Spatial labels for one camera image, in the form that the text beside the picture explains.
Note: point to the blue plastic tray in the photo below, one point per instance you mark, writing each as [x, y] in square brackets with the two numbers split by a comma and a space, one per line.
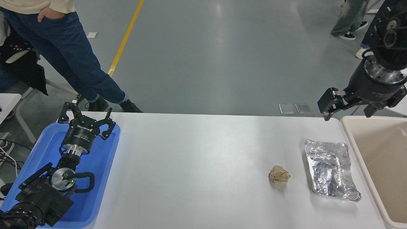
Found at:
[101, 159]

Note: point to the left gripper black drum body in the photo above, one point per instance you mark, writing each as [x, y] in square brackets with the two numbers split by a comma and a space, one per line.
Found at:
[81, 133]

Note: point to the person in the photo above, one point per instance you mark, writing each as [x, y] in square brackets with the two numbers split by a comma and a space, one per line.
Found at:
[19, 63]
[70, 57]
[349, 16]
[369, 35]

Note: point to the silver foil tray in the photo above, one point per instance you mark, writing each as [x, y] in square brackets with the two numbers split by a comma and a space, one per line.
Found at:
[327, 168]

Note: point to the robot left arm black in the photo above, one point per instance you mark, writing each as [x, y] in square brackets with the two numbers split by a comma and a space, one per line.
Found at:
[41, 197]

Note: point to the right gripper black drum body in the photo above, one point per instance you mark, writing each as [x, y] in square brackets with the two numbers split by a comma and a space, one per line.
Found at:
[372, 90]

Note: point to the white tube chair frame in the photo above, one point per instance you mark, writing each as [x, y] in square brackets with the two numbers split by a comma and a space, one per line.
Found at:
[22, 108]

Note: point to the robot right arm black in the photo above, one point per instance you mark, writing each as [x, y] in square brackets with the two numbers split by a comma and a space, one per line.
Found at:
[394, 47]

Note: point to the grey shoe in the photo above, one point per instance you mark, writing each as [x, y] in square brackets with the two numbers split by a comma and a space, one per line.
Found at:
[7, 149]

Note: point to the small white table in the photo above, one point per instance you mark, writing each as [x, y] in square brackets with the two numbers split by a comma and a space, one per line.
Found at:
[8, 103]

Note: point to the grey floor plate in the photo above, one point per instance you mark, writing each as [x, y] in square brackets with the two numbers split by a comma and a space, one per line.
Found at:
[303, 108]
[286, 108]

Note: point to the crumpled tan paper ball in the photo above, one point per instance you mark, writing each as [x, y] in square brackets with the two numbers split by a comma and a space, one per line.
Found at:
[279, 175]

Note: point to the large pale bin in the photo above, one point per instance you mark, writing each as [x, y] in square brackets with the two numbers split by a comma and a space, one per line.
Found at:
[381, 159]

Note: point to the black floor object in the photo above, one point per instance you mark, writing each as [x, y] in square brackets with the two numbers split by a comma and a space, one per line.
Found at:
[6, 189]

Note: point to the person's hand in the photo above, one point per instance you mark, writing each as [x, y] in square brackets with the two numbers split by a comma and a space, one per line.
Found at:
[49, 15]

